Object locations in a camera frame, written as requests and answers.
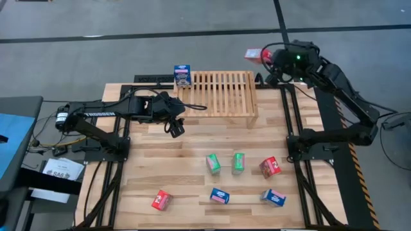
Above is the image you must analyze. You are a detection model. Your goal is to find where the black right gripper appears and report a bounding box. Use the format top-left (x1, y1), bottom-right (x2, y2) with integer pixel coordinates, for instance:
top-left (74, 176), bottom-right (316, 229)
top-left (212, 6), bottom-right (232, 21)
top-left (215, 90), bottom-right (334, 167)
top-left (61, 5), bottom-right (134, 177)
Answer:
top-left (268, 40), bottom-right (322, 85)

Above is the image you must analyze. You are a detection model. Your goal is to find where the blue Frosted Flakes cereal box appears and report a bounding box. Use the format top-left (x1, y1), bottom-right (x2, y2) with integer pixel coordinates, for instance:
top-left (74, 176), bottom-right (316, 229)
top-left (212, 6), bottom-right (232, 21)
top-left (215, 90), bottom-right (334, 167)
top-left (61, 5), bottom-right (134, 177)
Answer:
top-left (209, 187), bottom-right (231, 205)
top-left (173, 64), bottom-right (192, 89)
top-left (259, 188), bottom-right (287, 208)

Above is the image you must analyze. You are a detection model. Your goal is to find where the red Froot Loops cereal box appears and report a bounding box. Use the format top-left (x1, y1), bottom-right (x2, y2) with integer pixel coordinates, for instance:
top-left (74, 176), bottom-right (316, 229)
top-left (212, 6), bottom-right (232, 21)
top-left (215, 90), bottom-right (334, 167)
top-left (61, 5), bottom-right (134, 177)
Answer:
top-left (151, 189), bottom-right (173, 212)
top-left (259, 156), bottom-right (283, 179)
top-left (243, 47), bottom-right (274, 65)

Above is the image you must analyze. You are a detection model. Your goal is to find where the green Apple Jacks cereal box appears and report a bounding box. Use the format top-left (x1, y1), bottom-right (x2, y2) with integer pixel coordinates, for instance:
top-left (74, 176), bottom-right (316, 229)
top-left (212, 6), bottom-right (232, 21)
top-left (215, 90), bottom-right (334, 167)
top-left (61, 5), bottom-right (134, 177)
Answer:
top-left (205, 153), bottom-right (222, 176)
top-left (231, 152), bottom-right (246, 176)

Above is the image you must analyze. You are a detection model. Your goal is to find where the wooden slatted shelf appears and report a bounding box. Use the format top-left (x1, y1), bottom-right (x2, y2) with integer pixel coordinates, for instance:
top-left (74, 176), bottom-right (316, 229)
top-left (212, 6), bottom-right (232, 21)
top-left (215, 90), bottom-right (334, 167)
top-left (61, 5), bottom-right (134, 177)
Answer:
top-left (172, 70), bottom-right (259, 130)

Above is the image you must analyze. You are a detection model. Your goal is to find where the black perforated plate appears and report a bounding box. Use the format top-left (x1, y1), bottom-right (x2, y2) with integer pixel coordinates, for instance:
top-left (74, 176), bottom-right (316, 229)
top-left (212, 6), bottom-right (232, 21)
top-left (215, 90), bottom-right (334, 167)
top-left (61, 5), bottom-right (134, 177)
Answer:
top-left (134, 74), bottom-right (175, 84)

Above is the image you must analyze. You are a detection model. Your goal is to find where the printed white paper sheet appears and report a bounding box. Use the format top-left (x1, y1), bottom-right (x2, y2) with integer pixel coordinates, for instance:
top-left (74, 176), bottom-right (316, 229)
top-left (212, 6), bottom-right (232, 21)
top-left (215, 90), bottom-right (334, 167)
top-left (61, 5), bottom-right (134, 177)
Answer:
top-left (41, 157), bottom-right (85, 182)

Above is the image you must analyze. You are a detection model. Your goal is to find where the blank white paper sheet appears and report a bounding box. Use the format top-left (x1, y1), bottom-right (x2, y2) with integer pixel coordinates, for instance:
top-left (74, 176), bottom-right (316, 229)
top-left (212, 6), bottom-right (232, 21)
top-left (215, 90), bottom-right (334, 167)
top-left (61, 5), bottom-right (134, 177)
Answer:
top-left (30, 188), bottom-right (71, 204)

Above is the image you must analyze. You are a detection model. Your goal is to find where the grey table with blue top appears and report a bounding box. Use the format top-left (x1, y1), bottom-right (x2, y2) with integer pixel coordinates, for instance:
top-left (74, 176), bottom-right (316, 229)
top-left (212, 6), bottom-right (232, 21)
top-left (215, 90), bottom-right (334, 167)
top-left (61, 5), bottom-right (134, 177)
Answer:
top-left (0, 95), bottom-right (44, 193)

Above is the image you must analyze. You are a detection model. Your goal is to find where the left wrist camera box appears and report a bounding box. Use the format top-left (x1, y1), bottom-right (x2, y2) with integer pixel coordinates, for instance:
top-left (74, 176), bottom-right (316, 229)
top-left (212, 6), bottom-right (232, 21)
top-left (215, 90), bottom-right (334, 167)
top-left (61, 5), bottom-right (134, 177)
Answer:
top-left (166, 117), bottom-right (186, 139)

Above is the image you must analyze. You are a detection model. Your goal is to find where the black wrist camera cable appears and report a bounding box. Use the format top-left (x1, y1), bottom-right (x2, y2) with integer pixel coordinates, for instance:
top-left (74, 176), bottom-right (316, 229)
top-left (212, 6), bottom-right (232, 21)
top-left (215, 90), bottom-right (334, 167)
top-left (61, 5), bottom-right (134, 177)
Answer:
top-left (182, 101), bottom-right (209, 112)

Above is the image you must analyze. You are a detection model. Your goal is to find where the black aluminium table frame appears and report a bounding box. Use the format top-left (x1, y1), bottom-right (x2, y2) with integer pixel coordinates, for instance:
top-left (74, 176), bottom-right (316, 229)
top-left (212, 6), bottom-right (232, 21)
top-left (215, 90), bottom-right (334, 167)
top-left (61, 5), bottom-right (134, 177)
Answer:
top-left (75, 82), bottom-right (349, 230)

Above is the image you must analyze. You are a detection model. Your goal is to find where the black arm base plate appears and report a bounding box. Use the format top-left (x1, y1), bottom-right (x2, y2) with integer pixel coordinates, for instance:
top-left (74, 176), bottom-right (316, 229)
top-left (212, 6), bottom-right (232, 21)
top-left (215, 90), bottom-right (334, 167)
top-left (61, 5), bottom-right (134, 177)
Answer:
top-left (83, 136), bottom-right (131, 163)
top-left (286, 134), bottom-right (335, 161)

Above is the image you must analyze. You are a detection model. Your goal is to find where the yellow cable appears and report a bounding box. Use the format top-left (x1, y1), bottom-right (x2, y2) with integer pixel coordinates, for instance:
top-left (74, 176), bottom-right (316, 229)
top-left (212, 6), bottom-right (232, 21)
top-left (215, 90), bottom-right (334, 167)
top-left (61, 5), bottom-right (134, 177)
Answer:
top-left (40, 136), bottom-right (87, 149)

